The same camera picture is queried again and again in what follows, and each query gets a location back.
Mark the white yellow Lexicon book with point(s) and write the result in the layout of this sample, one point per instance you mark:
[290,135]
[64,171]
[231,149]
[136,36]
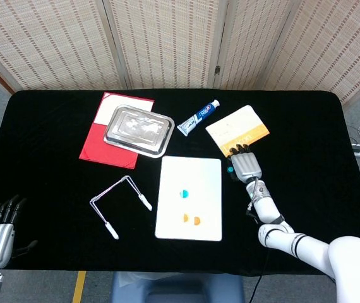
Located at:
[237,127]

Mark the woven folding screen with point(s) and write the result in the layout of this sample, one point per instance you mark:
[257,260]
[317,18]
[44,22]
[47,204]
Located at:
[167,38]

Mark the teal round token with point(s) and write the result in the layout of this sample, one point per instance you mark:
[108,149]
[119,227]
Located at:
[183,193]
[230,169]

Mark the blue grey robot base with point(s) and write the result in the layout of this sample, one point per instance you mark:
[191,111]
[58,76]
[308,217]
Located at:
[177,287]

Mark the blue white toothpaste tube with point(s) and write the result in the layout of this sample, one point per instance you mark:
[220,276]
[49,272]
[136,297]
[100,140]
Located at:
[197,118]

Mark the white paper sheet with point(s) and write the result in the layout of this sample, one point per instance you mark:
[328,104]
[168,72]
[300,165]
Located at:
[107,110]

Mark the black tablecloth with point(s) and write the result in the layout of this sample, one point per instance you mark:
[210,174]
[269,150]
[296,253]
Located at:
[57,158]

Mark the white magnetic board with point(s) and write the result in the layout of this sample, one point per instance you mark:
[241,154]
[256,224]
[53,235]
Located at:
[199,180]

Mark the stainless steel tray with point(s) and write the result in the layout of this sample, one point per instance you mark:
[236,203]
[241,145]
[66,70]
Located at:
[139,129]

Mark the red paper folder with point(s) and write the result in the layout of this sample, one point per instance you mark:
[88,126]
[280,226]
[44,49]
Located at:
[104,148]

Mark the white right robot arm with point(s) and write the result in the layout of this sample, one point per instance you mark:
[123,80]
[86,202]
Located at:
[271,217]

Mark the metal screen hinge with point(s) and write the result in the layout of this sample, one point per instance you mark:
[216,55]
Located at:
[217,69]

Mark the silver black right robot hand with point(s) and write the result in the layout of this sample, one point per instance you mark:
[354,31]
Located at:
[246,165]

